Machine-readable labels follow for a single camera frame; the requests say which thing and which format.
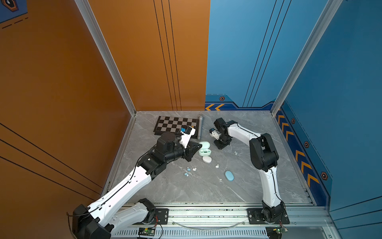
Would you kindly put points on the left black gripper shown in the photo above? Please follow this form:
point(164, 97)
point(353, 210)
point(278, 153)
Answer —
point(189, 152)

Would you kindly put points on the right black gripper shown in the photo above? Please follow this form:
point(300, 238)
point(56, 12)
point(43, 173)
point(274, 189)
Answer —
point(220, 146)

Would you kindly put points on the mint green earbud case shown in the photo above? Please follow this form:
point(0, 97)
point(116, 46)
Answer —
point(205, 149)

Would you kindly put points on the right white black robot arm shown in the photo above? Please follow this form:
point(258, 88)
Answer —
point(264, 157)

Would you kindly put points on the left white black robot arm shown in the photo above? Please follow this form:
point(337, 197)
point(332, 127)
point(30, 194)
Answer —
point(105, 217)

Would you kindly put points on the white earbud case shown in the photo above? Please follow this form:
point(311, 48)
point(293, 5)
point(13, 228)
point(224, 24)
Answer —
point(207, 159)

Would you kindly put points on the blue earbud case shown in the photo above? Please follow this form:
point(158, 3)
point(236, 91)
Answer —
point(229, 175)

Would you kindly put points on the black white chessboard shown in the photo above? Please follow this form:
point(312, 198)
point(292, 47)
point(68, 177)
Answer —
point(174, 124)

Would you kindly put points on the left green circuit board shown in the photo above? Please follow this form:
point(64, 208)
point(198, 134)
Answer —
point(146, 232)

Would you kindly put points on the right circuit board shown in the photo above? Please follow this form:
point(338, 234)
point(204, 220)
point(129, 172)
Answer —
point(276, 233)

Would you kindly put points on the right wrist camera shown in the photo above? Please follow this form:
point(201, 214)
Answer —
point(215, 133)

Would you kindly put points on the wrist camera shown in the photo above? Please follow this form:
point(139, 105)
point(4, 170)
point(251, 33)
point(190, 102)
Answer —
point(215, 133)
point(186, 133)

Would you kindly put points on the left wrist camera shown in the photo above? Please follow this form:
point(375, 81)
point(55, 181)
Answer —
point(186, 133)

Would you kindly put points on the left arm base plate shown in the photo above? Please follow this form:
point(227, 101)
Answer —
point(161, 215)

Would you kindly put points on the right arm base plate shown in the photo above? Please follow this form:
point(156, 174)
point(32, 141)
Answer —
point(257, 216)

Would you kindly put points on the aluminium front rail frame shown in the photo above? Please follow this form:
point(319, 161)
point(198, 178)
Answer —
point(231, 222)

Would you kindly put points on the right aluminium corner post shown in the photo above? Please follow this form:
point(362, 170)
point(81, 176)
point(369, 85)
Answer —
point(314, 38)

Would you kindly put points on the aluminium corner post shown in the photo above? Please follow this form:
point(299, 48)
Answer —
point(314, 38)
point(100, 41)

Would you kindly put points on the left aluminium corner post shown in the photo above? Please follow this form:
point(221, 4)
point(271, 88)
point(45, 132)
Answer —
point(100, 41)

